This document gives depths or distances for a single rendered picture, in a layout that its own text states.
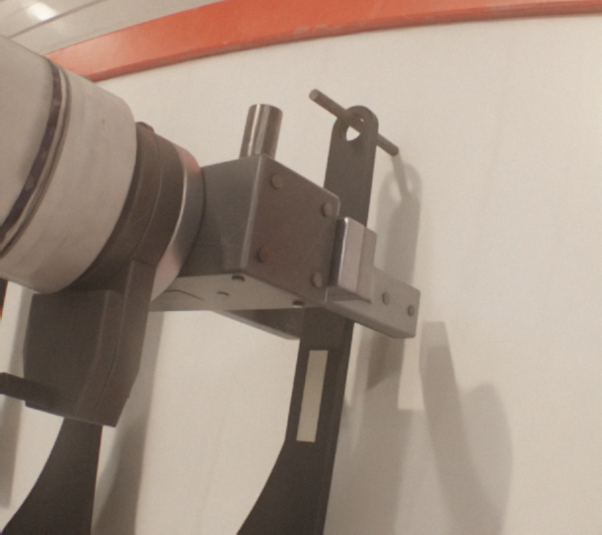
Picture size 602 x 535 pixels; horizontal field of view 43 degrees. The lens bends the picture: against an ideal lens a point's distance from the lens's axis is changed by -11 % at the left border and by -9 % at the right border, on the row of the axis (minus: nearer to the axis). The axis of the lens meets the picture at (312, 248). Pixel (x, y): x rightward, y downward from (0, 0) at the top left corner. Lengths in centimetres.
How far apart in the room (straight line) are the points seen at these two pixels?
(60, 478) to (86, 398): 30
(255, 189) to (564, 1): 25
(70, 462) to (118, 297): 30
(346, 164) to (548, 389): 17
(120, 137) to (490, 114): 25
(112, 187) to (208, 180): 6
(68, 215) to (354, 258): 13
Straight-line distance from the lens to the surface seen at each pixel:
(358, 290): 35
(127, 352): 31
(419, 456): 45
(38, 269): 30
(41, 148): 28
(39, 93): 29
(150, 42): 76
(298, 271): 33
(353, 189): 46
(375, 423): 47
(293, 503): 44
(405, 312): 43
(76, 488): 59
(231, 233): 32
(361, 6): 58
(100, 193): 29
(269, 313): 46
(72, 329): 32
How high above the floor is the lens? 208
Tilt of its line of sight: 12 degrees up
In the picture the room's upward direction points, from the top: 14 degrees clockwise
